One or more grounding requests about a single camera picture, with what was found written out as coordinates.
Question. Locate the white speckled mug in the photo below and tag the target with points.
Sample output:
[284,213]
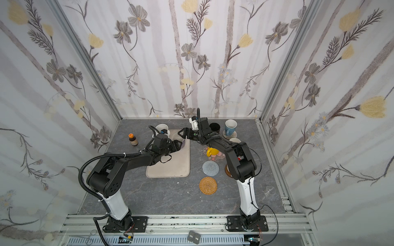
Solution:
[157,129]

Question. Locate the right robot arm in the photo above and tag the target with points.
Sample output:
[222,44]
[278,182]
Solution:
[240,162]

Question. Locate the grey-blue woven round coaster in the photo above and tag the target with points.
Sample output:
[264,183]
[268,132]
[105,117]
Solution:
[210,168]

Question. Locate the black cup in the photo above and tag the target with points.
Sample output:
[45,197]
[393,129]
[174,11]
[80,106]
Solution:
[215,127]

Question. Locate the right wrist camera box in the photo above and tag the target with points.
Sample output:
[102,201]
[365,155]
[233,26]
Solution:
[194,121]

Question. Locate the pink flower silicone coaster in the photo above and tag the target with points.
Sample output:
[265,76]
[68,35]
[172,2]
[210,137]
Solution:
[220,156]

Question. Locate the beige plastic tray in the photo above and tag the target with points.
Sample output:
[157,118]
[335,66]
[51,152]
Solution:
[176,167]

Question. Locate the lavender white cup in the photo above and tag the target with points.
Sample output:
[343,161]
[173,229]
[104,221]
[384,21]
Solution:
[175,136]

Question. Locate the yellow cup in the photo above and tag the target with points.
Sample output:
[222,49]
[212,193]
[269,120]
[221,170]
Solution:
[212,152]

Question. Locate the blue floral mug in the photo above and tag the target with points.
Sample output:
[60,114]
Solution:
[230,125]

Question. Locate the multicolour woven round coaster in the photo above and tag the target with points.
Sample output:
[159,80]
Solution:
[233,135]

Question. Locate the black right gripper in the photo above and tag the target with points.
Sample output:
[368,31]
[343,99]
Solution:
[191,133]

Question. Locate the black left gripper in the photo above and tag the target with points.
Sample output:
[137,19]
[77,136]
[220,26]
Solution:
[175,146]

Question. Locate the aluminium frame rail base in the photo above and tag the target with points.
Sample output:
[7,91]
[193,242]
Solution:
[190,230]

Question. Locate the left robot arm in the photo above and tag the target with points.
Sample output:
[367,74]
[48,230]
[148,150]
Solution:
[105,180]

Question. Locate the rattan wicker round coaster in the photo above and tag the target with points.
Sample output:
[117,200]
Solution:
[208,185]

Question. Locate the brown bottle orange cap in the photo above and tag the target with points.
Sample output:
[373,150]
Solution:
[132,139]

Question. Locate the glossy brown round coaster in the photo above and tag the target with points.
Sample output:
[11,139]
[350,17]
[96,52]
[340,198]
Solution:
[227,171]

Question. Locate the plain white mug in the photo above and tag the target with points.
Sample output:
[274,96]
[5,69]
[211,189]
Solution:
[235,140]

